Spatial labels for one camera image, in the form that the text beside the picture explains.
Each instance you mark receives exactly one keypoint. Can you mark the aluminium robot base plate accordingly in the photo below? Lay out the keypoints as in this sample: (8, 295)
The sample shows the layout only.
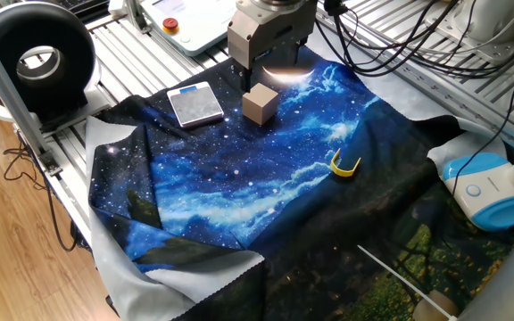
(498, 49)

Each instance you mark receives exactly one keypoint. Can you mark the aluminium frame post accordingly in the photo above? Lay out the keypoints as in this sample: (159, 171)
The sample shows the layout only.
(136, 15)
(7, 93)

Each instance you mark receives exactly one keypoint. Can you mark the white teach pendant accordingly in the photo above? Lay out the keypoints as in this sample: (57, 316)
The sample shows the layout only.
(203, 27)

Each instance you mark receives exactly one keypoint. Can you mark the white zip tie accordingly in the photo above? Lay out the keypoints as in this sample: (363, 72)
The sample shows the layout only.
(404, 281)

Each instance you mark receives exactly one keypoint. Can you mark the tan wooden cube block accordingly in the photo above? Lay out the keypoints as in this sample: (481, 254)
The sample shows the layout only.
(259, 107)

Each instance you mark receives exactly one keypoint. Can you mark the tan wooden piece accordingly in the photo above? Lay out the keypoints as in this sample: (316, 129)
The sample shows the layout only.
(435, 307)

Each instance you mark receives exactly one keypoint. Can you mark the grey Schunk gripper body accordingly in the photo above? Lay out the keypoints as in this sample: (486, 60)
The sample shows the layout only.
(241, 40)

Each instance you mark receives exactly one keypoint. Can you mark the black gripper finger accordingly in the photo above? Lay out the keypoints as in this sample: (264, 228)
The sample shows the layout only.
(245, 80)
(302, 46)

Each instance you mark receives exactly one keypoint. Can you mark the yellow U-shaped plastic clip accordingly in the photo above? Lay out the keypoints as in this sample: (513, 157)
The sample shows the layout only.
(341, 173)

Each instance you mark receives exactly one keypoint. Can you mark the silver digital pocket scale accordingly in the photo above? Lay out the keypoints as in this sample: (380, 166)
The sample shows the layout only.
(194, 106)

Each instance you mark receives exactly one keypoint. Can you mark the galaxy print cloth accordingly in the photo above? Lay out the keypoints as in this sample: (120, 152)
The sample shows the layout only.
(239, 178)

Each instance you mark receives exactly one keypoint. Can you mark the black keyboard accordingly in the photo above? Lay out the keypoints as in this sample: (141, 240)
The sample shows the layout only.
(83, 6)

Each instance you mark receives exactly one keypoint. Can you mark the white and blue desk lamp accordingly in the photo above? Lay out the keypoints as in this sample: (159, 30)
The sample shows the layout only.
(484, 196)

